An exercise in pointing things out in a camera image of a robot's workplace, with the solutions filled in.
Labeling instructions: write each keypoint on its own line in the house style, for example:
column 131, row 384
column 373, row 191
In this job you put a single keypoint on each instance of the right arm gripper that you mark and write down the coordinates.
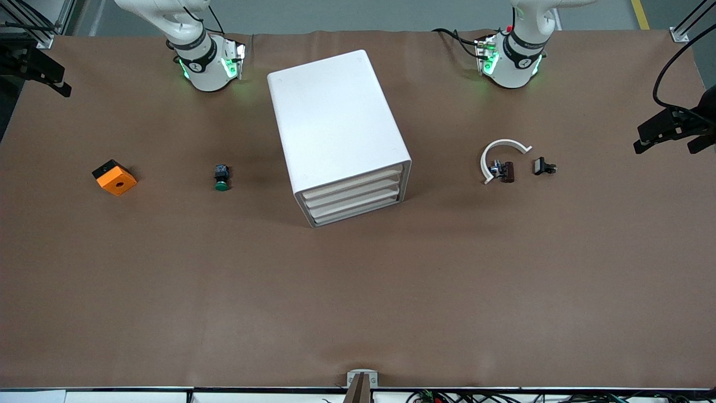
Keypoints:
column 12, row 57

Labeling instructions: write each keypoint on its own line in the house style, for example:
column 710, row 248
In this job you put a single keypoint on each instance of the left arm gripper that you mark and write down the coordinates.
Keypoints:
column 706, row 107

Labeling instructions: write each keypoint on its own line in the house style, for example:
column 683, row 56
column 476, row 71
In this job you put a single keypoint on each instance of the green push button switch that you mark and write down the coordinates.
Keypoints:
column 222, row 184

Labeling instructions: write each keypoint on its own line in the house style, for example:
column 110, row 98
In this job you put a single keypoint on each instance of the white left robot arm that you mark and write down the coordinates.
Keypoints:
column 512, row 61

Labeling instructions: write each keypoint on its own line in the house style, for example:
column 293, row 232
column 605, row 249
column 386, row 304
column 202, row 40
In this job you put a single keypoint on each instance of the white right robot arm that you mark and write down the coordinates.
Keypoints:
column 204, row 67

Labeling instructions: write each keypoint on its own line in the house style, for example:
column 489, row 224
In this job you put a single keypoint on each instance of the orange block with hole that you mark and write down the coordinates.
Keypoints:
column 117, row 182

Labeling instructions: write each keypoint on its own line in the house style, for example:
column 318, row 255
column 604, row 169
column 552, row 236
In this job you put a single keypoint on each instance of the small brown plastic block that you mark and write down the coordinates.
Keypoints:
column 508, row 172

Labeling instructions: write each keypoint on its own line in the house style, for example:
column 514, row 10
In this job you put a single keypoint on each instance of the white curved pipe clamp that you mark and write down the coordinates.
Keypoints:
column 484, row 165

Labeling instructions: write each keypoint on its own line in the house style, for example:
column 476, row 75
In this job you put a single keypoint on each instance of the brown table mat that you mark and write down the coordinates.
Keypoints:
column 168, row 280

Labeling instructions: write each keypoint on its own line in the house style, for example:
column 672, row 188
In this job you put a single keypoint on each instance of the aluminium frame post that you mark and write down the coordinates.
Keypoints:
column 45, row 40
column 679, row 34

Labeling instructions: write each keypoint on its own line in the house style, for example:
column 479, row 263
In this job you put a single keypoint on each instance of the small black switch part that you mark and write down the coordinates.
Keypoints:
column 540, row 165

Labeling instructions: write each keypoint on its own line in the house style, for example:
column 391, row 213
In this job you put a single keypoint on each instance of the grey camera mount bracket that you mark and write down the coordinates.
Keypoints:
column 362, row 386

